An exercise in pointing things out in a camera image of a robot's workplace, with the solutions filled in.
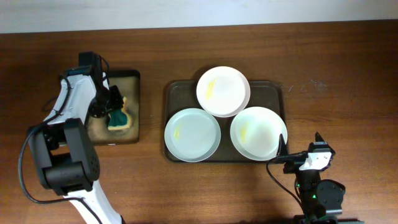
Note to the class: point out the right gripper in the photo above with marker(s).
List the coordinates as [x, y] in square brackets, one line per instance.
[291, 166]

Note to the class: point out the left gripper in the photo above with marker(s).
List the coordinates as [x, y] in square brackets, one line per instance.
[119, 103]

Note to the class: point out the green yellow sponge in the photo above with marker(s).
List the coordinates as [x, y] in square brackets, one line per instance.
[120, 119]

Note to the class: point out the pale blue plate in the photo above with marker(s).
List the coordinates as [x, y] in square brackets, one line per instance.
[192, 135]

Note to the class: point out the white top plate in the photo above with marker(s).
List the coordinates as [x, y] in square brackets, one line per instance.
[223, 91]

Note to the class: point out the white plate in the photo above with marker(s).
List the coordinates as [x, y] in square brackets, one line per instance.
[256, 133]
[223, 91]

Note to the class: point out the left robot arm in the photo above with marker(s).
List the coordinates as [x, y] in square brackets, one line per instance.
[63, 154]

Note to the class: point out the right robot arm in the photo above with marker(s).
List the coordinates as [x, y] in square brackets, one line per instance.
[320, 199]

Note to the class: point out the dark brown serving tray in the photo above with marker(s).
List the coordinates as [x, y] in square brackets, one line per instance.
[181, 94]

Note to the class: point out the black soapy water tub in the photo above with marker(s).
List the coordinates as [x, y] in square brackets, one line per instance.
[129, 84]

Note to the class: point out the white right plate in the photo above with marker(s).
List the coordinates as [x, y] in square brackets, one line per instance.
[256, 133]

